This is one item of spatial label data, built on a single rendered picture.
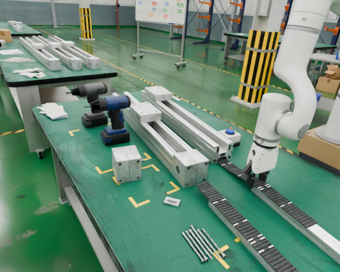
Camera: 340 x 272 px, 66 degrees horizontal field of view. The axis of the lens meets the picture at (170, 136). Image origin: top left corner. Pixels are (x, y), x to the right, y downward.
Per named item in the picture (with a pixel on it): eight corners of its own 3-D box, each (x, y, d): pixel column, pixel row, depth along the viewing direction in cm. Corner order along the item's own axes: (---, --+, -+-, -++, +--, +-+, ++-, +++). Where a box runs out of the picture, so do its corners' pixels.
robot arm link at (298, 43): (353, 35, 67) (308, 142, 78) (298, 29, 79) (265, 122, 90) (336, 29, 62) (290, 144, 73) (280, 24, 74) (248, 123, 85)
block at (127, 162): (147, 178, 97) (148, 157, 93) (117, 184, 94) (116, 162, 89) (141, 164, 106) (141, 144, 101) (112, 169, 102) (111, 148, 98)
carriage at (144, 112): (161, 124, 127) (161, 111, 124) (140, 128, 123) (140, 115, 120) (148, 113, 140) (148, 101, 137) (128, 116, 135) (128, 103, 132)
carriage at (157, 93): (171, 103, 155) (172, 93, 152) (155, 106, 150) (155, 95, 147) (160, 96, 168) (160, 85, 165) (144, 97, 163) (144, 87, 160)
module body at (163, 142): (194, 169, 105) (195, 150, 101) (171, 175, 100) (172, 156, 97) (128, 104, 167) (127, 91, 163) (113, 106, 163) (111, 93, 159)
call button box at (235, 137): (239, 145, 124) (242, 134, 121) (223, 149, 120) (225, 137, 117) (229, 138, 131) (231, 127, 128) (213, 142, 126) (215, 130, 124)
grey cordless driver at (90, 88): (110, 124, 139) (108, 83, 129) (73, 131, 128) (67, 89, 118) (104, 119, 144) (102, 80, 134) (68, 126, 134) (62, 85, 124)
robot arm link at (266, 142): (266, 142, 80) (265, 150, 81) (286, 137, 84) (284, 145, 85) (248, 131, 87) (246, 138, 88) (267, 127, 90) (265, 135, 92)
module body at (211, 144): (230, 159, 113) (233, 142, 109) (211, 164, 109) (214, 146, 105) (155, 101, 175) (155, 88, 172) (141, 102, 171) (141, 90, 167)
